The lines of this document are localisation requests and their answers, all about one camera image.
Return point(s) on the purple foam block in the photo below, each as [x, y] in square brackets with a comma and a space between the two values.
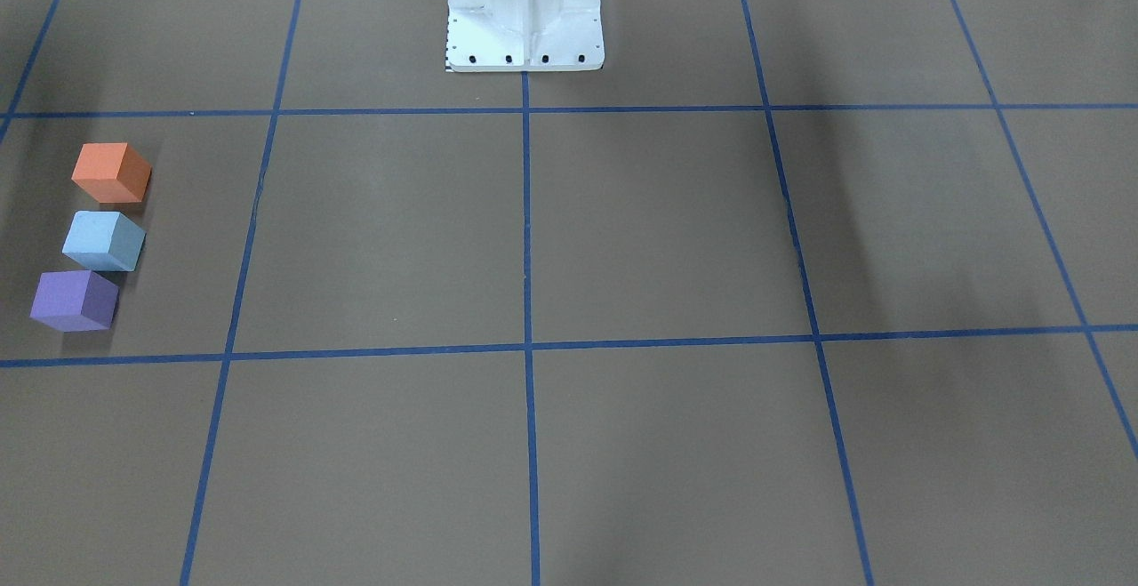
[75, 301]

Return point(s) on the light blue foam block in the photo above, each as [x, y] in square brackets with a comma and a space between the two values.
[104, 241]

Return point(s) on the orange foam block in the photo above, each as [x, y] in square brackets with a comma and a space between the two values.
[112, 173]

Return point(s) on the white pedestal column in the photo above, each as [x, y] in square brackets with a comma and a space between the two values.
[505, 36]

